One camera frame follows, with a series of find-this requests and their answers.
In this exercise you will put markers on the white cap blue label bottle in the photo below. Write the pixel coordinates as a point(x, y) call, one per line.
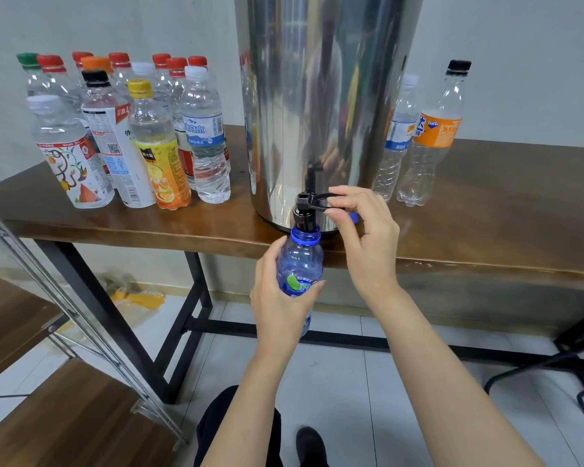
point(209, 150)

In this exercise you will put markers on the green label plastic water bottle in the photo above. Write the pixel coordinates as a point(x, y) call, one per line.
point(29, 71)

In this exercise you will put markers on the person's left hand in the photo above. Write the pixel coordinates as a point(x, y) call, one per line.
point(280, 321)

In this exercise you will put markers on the person's left forearm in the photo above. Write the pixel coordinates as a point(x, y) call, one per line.
point(248, 418)

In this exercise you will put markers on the yellow label plastic bottle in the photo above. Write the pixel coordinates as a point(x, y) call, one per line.
point(161, 160)

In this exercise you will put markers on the yellow debris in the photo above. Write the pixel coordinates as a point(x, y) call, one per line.
point(141, 299)

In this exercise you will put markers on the stainless steel water dispenser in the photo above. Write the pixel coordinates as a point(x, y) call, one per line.
point(321, 92)

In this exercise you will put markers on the blue cap plastic bottle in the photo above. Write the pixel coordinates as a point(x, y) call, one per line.
point(300, 262)

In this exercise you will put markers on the wooden stool with black frame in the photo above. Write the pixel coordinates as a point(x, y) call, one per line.
point(579, 350)

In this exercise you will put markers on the slim blue label plastic bottle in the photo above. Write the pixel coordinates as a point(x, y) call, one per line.
point(399, 136)

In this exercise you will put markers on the person's black shoe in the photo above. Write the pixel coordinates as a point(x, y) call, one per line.
point(311, 448)

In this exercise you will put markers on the person's right hand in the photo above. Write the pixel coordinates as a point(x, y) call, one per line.
point(370, 253)

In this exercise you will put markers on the orange label black cap bottle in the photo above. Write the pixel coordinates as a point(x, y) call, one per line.
point(436, 131)

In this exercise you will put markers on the black metal table frame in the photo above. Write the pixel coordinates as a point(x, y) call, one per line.
point(200, 316)

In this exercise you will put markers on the orange cap clear plastic bottle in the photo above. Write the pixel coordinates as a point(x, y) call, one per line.
point(95, 63)

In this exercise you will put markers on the green red label plastic bottle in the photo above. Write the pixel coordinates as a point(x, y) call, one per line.
point(161, 58)

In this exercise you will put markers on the wooden metal shelf rack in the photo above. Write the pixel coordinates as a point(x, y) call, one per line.
point(10, 330)

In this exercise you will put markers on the person's black trouser leg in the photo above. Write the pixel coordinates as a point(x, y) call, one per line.
point(229, 428)

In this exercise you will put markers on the white-cap blue-label bottle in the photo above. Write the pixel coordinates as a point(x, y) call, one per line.
point(146, 71)

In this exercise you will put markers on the person's right forearm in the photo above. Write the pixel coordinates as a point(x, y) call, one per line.
point(457, 389)

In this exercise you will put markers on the white patterned label plastic bottle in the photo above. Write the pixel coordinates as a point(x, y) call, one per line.
point(73, 165)

